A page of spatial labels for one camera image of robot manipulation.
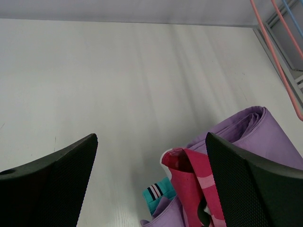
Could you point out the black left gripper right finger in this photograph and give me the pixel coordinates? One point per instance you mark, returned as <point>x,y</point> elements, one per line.
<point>254,191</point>

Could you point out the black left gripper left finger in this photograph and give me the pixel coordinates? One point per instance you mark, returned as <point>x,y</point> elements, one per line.
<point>48,192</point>

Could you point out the pink wire hanger lilac trousers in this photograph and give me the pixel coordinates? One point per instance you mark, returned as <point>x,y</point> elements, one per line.
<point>288,30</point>

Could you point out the blue wire hanger teal trousers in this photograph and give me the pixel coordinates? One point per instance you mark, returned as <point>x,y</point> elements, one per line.
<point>288,5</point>

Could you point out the pink wire hanger camouflage trousers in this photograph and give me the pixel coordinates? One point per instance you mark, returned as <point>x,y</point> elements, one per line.
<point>277,63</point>

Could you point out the right aluminium frame struts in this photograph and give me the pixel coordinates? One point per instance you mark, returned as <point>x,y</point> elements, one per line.
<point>288,56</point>

